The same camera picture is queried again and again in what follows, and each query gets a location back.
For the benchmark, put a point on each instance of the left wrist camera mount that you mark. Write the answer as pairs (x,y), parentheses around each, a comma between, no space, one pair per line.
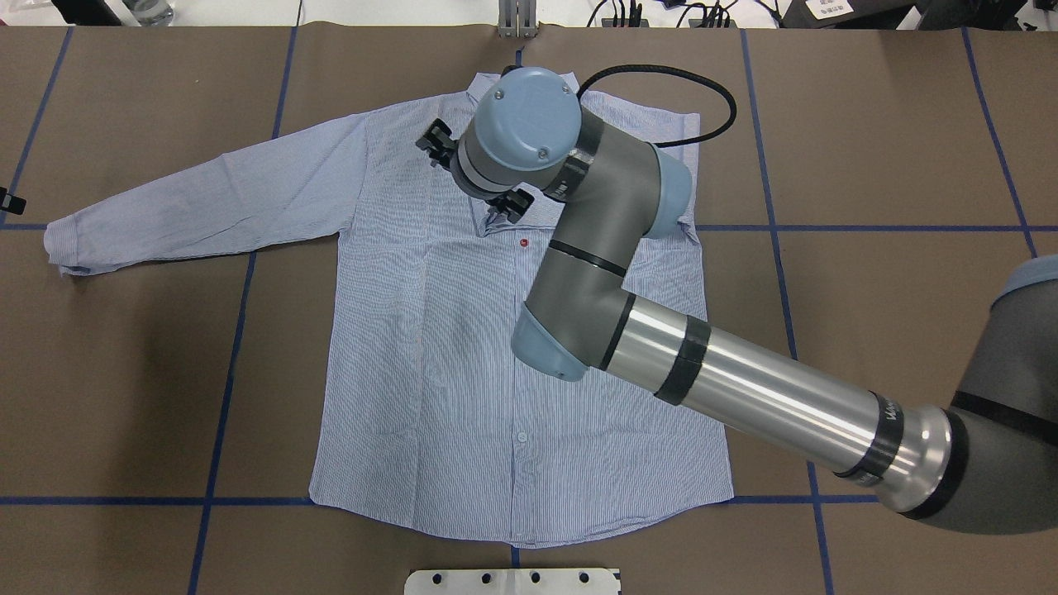
(10,203)

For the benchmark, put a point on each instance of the aluminium frame post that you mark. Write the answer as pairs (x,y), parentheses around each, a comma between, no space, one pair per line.
(517,19)

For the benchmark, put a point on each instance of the light blue striped shirt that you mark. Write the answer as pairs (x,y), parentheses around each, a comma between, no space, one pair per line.
(429,422)

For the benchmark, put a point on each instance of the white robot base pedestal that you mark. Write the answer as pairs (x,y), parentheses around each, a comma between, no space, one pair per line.
(515,581)

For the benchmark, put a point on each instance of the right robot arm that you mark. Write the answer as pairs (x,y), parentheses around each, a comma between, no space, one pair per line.
(985,464)

